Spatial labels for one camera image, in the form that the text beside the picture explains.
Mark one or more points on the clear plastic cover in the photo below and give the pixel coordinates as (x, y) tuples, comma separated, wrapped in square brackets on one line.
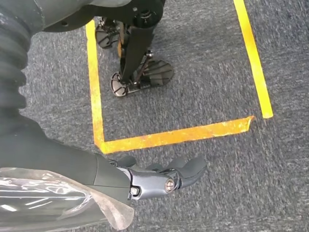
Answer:
[(48, 205)]

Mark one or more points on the black left robot foot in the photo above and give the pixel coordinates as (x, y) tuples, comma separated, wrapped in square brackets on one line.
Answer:
[(106, 35)]

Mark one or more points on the yellow floor tape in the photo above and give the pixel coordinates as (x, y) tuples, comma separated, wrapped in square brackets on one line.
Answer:
[(169, 136)]

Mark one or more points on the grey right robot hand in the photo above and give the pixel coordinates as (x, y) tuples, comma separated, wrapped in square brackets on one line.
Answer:
[(72, 163)]

